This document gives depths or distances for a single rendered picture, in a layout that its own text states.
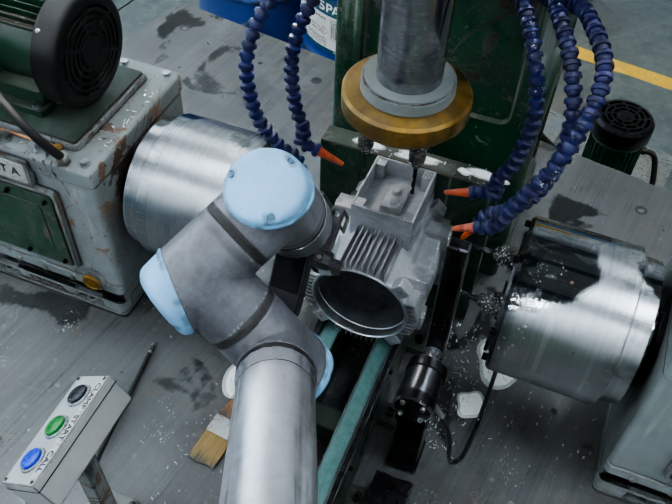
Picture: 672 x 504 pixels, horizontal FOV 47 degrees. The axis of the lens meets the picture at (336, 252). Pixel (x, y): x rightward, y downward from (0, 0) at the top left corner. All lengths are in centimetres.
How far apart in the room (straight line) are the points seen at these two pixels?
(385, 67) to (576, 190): 85
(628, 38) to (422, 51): 293
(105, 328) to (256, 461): 85
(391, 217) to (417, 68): 26
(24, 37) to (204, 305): 58
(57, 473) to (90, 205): 45
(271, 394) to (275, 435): 6
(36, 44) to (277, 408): 69
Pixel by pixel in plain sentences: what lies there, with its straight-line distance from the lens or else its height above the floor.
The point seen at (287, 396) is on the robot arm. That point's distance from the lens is 76.
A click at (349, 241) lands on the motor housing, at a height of 110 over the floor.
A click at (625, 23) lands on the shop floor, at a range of 398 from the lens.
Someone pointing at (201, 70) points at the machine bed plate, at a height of 80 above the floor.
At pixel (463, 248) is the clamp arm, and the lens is 99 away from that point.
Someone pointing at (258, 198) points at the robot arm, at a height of 141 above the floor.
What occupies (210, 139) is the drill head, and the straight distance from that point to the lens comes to 125.
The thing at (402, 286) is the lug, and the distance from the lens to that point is 114.
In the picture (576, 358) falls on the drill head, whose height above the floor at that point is 108.
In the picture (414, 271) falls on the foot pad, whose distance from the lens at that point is 118.
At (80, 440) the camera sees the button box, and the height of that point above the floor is 107.
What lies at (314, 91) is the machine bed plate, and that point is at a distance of 194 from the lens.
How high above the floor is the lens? 198
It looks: 49 degrees down
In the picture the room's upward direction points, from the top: 3 degrees clockwise
